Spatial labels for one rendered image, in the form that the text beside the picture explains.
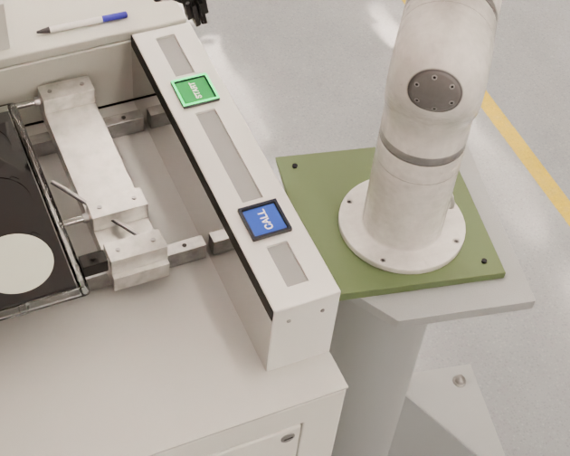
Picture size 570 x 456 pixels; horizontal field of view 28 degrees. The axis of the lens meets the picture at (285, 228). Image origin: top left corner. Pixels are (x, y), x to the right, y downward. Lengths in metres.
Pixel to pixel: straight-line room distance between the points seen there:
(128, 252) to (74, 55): 0.36
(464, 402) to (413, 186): 1.03
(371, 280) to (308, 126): 1.41
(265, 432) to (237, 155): 0.38
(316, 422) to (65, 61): 0.66
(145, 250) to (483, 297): 0.49
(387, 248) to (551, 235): 1.26
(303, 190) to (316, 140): 1.23
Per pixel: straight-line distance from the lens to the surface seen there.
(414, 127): 1.48
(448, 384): 2.53
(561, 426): 2.56
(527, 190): 2.96
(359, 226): 1.67
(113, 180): 1.66
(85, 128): 1.73
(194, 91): 1.67
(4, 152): 1.69
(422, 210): 1.59
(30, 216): 1.60
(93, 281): 1.60
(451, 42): 1.35
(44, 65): 1.75
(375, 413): 2.00
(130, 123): 1.79
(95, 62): 1.78
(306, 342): 1.51
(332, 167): 1.77
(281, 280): 1.45
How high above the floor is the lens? 2.12
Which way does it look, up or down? 50 degrees down
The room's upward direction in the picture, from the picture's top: 7 degrees clockwise
